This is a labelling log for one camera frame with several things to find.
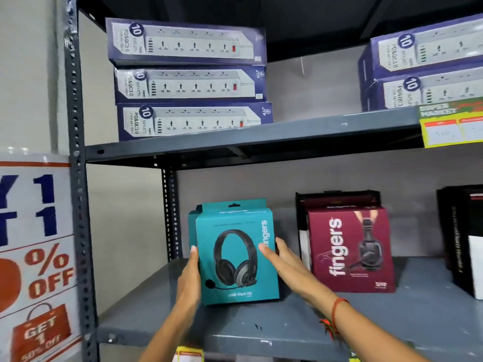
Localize person's right hand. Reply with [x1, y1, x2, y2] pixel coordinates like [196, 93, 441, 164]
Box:
[258, 237, 337, 310]

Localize person's left hand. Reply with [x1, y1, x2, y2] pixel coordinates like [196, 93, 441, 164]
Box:
[175, 245, 202, 310]

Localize teal headphone box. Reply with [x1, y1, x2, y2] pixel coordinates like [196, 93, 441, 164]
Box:
[188, 198, 269, 257]
[195, 208, 281, 307]

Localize person's right forearm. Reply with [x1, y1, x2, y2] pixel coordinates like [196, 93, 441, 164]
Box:
[321, 296, 431, 362]

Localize person's left forearm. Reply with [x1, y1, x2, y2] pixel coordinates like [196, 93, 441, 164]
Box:
[138, 303, 202, 362]

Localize maroon headphone box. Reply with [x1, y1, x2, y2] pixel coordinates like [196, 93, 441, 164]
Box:
[305, 206, 397, 294]

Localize black headphone box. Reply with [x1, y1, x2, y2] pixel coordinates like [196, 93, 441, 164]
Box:
[295, 190, 382, 273]

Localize yellow shelf label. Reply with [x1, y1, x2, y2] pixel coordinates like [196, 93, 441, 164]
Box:
[172, 345, 205, 362]

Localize grey metal shelf rack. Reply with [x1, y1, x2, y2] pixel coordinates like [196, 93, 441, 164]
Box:
[62, 0, 483, 362]

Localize purple power strip box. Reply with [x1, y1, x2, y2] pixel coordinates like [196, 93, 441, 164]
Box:
[361, 73, 483, 112]
[116, 102, 274, 142]
[114, 65, 269, 104]
[105, 17, 268, 67]
[358, 13, 483, 82]

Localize white orange sale poster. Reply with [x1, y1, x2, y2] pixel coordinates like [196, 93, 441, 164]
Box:
[0, 147, 84, 362]

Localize black product box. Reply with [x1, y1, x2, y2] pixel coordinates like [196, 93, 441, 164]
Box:
[436, 186, 483, 271]
[451, 190, 483, 300]

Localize yellow green price tag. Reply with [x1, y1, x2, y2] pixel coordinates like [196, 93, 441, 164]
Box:
[418, 97, 483, 149]

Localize red thread bracelet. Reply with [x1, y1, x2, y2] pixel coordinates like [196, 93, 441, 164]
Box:
[320, 297, 350, 340]

